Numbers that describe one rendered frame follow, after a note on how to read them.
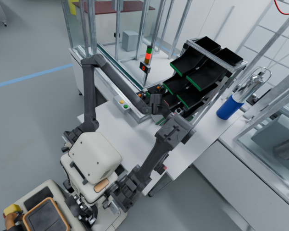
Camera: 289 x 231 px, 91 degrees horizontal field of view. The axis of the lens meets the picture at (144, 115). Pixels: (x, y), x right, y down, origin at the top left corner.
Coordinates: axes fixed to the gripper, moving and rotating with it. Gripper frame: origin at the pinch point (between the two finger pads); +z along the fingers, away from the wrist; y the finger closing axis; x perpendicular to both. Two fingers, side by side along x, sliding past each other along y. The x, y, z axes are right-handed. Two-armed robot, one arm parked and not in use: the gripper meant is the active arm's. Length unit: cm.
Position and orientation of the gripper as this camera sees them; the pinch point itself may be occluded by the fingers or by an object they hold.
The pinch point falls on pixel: (171, 110)
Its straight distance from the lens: 100.7
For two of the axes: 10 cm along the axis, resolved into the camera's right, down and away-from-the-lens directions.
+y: -5.0, -7.3, 4.5
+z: 6.8, -0.1, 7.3
